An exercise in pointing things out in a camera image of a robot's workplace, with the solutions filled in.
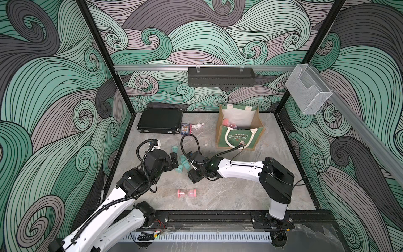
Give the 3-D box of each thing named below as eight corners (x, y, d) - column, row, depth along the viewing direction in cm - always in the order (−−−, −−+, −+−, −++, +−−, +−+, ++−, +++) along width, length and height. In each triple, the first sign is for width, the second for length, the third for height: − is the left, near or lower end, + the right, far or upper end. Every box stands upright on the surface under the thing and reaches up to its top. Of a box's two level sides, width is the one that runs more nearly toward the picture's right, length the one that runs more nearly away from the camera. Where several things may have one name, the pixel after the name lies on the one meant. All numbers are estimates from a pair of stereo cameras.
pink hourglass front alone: (177, 198, 82) (176, 195, 79) (178, 191, 84) (177, 188, 81) (196, 198, 82) (196, 195, 79) (196, 191, 84) (196, 188, 81)
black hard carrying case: (139, 135, 109) (136, 129, 103) (146, 110, 125) (144, 104, 120) (180, 135, 109) (179, 129, 103) (182, 110, 125) (181, 104, 120)
